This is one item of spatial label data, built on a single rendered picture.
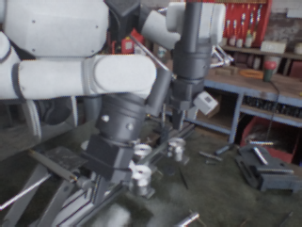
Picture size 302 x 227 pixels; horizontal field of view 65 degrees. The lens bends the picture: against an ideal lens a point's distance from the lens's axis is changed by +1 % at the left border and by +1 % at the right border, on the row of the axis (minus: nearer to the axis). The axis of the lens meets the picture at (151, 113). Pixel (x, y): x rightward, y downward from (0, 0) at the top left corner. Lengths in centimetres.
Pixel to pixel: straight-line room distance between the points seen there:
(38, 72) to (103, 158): 19
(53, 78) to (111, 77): 10
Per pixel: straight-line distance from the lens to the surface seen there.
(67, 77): 45
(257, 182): 73
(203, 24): 54
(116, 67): 42
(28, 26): 68
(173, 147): 66
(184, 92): 56
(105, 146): 45
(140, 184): 54
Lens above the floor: 131
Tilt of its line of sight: 24 degrees down
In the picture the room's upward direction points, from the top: 3 degrees clockwise
